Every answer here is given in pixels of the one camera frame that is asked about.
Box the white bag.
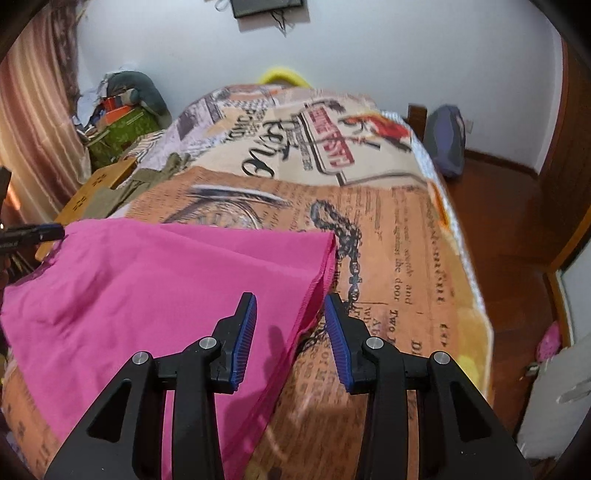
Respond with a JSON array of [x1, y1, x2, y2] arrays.
[[515, 342, 583, 462]]

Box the dark wall screen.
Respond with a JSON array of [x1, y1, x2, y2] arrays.
[[230, 0, 306, 19]]

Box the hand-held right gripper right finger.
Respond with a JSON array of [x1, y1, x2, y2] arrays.
[[324, 293, 546, 480]]

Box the pink striped curtain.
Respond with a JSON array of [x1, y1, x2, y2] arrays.
[[0, 9, 93, 227]]

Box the olive cloth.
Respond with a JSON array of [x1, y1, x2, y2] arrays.
[[90, 152, 195, 217]]

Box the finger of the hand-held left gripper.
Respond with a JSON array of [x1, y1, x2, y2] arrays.
[[0, 223, 65, 252]]

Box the wooden chair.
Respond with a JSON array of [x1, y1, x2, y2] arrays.
[[407, 105, 428, 139]]

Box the green patterned box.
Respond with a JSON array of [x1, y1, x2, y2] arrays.
[[88, 107, 160, 169]]

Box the cardboard box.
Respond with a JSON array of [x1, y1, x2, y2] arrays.
[[34, 157, 139, 261]]

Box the pink toy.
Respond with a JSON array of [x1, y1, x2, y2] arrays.
[[536, 320, 561, 361]]

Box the striped bed sheet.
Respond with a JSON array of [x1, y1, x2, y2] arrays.
[[122, 130, 167, 162]]

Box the pink pants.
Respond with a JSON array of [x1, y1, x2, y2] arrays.
[[0, 217, 338, 480]]

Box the wooden door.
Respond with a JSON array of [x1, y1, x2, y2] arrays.
[[538, 37, 591, 268]]

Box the blue grey backpack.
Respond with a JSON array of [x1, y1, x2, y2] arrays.
[[422, 105, 466, 178]]

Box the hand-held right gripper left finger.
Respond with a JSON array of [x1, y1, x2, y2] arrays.
[[44, 292, 257, 480]]

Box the printed blanket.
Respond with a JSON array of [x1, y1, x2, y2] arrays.
[[0, 84, 494, 480]]

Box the grey plush pillow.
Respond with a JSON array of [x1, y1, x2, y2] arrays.
[[104, 71, 171, 125]]

